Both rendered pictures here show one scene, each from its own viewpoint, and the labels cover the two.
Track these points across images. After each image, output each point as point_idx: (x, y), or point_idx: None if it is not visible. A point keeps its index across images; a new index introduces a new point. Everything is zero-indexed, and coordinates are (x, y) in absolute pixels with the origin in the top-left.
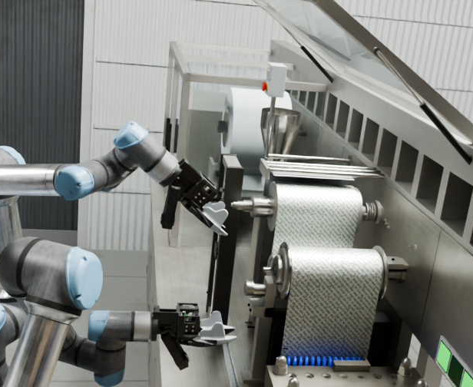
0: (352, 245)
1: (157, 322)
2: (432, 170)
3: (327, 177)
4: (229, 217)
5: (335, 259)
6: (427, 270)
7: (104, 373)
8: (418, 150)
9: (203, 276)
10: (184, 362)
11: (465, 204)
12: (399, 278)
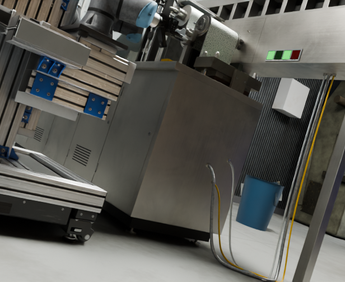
0: None
1: (162, 17)
2: (254, 8)
3: (206, 11)
4: (165, 14)
5: (223, 25)
6: (257, 35)
7: (136, 32)
8: (241, 10)
9: None
10: (166, 42)
11: (272, 13)
12: (239, 46)
